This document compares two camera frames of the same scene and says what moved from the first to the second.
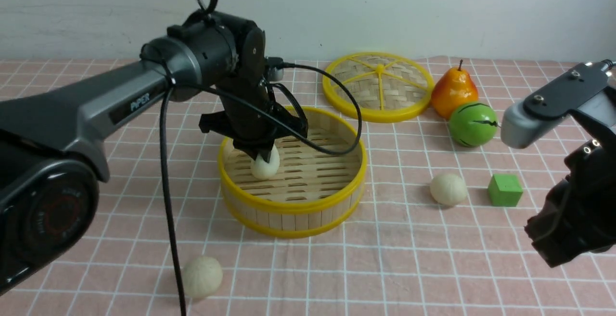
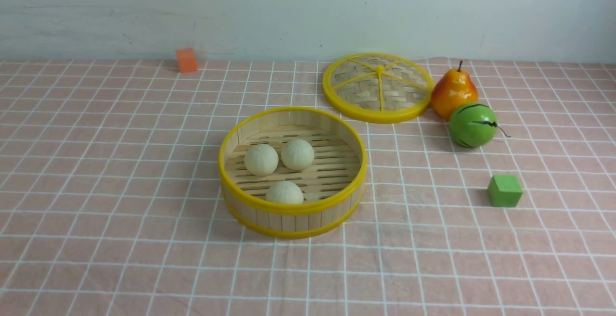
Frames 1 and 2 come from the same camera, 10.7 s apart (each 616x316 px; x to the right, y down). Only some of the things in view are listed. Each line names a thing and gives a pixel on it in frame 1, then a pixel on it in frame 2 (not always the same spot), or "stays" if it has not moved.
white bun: x=262 y=169 stays
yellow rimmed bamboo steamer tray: x=320 y=180 stays
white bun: x=202 y=276 → x=284 y=192
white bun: x=448 y=189 → x=297 y=154
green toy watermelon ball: x=473 y=124 stays
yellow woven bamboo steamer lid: x=386 y=87 stays
